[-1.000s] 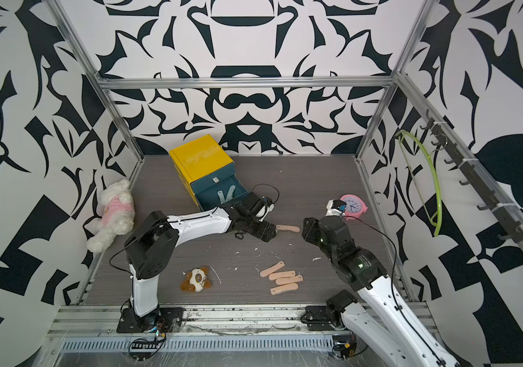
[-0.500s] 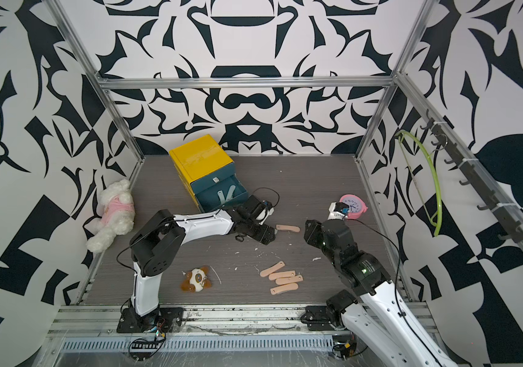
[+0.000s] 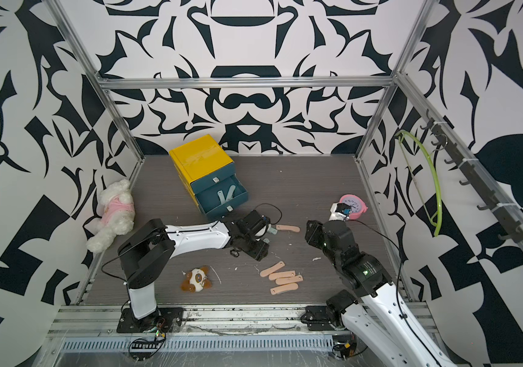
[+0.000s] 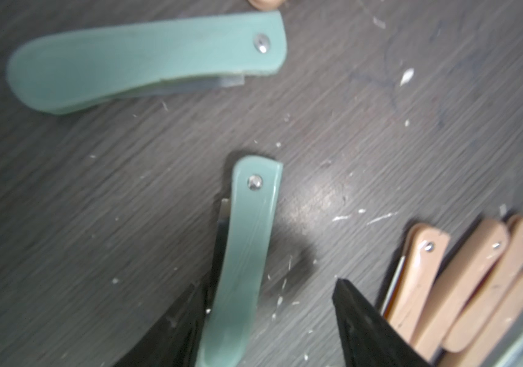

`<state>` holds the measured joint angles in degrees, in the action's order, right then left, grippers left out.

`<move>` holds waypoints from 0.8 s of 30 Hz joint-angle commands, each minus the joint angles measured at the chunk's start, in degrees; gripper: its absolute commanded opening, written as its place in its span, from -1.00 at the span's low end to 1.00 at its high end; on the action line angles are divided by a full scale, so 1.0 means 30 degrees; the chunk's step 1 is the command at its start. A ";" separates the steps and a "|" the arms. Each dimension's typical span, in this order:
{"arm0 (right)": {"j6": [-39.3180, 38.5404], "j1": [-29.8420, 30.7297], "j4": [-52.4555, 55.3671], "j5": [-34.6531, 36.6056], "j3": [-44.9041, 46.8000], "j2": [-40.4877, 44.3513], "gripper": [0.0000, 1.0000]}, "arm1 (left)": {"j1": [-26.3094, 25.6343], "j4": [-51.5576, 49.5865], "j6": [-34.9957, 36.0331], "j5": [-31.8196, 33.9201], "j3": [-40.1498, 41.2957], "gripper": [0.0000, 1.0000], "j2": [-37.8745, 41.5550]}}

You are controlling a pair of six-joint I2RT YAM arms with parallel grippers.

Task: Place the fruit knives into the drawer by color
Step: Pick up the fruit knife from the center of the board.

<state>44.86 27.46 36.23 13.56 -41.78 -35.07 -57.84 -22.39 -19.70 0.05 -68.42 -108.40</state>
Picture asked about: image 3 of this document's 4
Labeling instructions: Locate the teal top drawer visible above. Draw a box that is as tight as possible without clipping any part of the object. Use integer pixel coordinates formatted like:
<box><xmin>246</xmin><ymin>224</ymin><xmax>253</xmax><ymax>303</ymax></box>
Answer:
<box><xmin>190</xmin><ymin>162</ymin><xmax>235</xmax><ymax>194</ymax></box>

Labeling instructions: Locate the yellow drawer cabinet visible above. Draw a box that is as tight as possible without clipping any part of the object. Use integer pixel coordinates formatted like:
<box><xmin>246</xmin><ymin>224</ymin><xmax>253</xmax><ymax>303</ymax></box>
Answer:
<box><xmin>170</xmin><ymin>135</ymin><xmax>234</xmax><ymax>206</ymax></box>

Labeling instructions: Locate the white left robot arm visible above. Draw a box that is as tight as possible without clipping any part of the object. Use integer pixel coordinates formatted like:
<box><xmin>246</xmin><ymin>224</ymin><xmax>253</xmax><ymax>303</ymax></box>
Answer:
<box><xmin>118</xmin><ymin>209</ymin><xmax>271</xmax><ymax>321</ymax></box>

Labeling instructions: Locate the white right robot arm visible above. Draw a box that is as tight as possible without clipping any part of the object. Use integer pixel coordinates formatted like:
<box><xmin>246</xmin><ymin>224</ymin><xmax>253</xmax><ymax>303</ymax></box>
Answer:
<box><xmin>305</xmin><ymin>220</ymin><xmax>455</xmax><ymax>366</ymax></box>

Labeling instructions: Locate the pink alarm clock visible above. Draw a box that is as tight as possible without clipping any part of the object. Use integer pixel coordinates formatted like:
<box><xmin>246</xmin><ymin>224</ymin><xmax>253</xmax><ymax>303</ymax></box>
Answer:
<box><xmin>339</xmin><ymin>194</ymin><xmax>368</xmax><ymax>220</ymax></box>

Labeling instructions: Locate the brown white plush toy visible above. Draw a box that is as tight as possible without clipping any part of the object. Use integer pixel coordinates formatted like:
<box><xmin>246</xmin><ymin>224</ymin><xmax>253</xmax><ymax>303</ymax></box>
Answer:
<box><xmin>180</xmin><ymin>266</ymin><xmax>212</xmax><ymax>293</ymax></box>

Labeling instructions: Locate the green toy bow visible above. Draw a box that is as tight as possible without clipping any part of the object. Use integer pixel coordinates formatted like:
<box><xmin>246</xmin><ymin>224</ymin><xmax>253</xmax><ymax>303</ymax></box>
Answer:
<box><xmin>394</xmin><ymin>130</ymin><xmax>443</xmax><ymax>238</ymax></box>

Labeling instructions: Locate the white plush dog pink shirt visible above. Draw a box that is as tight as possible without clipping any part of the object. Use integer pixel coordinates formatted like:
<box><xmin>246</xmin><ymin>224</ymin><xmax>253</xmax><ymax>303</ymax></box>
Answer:
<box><xmin>87</xmin><ymin>179</ymin><xmax>135</xmax><ymax>254</ymax></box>

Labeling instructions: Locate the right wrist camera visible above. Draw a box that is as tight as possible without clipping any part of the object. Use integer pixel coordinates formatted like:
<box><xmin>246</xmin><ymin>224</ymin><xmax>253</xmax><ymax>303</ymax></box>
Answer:
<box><xmin>329</xmin><ymin>203</ymin><xmax>352</xmax><ymax>222</ymax></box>

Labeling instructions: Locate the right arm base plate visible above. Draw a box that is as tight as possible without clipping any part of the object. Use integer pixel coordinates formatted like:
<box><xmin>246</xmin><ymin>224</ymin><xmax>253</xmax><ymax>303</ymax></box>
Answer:
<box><xmin>300</xmin><ymin>306</ymin><xmax>345</xmax><ymax>331</ymax></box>

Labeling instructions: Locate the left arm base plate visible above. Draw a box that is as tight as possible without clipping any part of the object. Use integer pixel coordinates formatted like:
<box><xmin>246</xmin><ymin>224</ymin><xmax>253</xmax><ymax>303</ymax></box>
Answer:
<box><xmin>116</xmin><ymin>307</ymin><xmax>184</xmax><ymax>334</ymax></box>

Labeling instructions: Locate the black wall hook rack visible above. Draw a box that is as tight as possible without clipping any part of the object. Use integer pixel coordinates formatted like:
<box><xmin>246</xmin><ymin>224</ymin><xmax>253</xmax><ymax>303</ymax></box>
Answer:
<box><xmin>422</xmin><ymin>111</ymin><xmax>523</xmax><ymax>243</ymax></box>

